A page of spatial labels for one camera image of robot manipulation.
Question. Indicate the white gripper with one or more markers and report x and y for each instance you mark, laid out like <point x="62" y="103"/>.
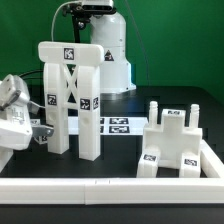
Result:
<point x="15" y="125"/>

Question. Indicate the white chair side frame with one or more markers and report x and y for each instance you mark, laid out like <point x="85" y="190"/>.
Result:
<point x="72" y="82"/>

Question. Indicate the white chair seat block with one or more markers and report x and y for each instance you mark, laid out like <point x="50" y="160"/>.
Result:
<point x="171" y="139"/>

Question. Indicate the white cube nut with tag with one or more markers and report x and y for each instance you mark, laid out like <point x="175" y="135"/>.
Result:
<point x="35" y="122"/>

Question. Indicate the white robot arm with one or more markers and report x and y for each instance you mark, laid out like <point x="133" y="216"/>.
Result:
<point x="107" y="28"/>

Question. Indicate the white flat chair panel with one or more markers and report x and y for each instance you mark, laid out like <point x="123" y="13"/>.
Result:
<point x="111" y="126"/>

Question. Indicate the small white cube left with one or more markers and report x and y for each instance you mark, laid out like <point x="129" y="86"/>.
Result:
<point x="41" y="140"/>

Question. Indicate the white border fence frame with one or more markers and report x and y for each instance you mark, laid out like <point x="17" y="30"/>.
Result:
<point x="209" y="189"/>

